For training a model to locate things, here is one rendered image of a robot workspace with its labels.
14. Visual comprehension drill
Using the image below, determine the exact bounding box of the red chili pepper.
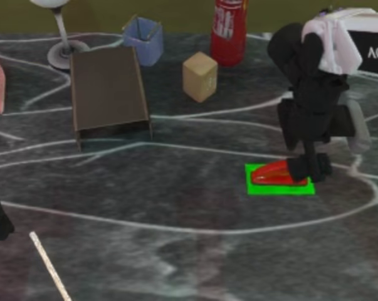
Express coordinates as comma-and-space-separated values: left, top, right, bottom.
251, 159, 311, 187

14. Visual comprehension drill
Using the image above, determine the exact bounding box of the green square pad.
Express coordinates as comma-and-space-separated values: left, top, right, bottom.
244, 163, 316, 196

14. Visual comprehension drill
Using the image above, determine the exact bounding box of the tan wooden block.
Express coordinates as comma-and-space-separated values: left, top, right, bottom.
182, 51, 219, 103

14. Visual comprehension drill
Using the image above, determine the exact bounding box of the red fire extinguisher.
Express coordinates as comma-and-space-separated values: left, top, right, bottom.
210, 0, 249, 67

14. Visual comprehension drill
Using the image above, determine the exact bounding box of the blue square pen holder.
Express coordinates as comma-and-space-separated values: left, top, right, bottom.
122, 14, 164, 67

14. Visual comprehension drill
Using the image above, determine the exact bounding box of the brown cardboard tray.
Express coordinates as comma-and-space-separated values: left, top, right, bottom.
70, 46, 154, 152

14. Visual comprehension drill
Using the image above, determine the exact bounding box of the white stemmed desk lamp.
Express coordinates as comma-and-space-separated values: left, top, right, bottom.
29, 0, 91, 70

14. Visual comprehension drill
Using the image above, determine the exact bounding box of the white thin stick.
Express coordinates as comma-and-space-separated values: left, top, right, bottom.
29, 231, 72, 301

